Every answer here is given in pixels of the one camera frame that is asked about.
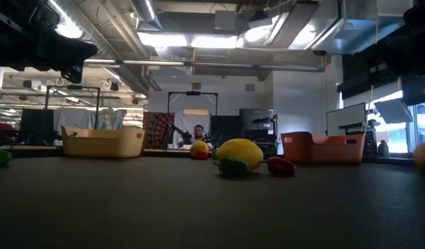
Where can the black background robot arm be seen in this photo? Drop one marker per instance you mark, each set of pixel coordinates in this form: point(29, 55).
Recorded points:
point(179, 132)

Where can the dark bottle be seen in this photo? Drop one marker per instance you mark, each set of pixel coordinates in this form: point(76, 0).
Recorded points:
point(383, 149)

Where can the orange plastic basket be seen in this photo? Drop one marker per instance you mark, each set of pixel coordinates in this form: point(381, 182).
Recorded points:
point(319, 150)

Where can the black gantry frame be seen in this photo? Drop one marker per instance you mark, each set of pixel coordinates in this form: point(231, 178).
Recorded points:
point(193, 93)
point(72, 87)

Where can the patterned wall tapestry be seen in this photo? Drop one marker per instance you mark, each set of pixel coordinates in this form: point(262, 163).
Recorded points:
point(157, 128)

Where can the silver round ventilation duct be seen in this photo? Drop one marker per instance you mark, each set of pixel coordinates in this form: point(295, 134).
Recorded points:
point(144, 10)

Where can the white hanging cloth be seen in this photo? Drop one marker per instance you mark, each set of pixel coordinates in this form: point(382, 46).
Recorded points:
point(74, 119)

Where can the whiteboard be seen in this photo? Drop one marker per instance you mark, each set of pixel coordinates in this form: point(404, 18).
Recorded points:
point(345, 119)

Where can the yellow toy lemon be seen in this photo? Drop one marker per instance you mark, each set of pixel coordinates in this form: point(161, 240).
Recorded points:
point(424, 155)
point(243, 150)
point(199, 146)

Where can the black table mat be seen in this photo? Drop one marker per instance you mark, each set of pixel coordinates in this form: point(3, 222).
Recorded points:
point(212, 207)

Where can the black equipment rack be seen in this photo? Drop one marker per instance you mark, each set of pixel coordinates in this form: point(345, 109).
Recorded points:
point(257, 117)

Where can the black mesh organiser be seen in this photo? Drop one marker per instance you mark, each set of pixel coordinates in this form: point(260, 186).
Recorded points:
point(371, 141)

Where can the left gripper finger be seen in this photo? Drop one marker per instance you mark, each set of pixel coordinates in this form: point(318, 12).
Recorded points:
point(79, 52)

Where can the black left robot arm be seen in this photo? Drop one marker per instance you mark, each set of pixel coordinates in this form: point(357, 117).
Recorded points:
point(8, 41)

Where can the grey ceiling box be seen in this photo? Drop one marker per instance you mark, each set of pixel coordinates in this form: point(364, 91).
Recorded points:
point(225, 20)

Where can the yellow plastic basket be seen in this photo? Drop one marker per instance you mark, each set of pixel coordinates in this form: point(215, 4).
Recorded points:
point(103, 143)

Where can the blue patterned cloth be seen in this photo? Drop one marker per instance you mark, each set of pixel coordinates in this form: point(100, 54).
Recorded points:
point(110, 119)

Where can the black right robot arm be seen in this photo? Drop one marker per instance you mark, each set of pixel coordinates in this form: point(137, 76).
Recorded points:
point(419, 41)

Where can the ceiling light panel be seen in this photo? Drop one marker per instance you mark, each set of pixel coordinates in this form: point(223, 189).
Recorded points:
point(198, 41)

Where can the person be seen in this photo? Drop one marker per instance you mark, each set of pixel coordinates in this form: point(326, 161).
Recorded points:
point(198, 133)

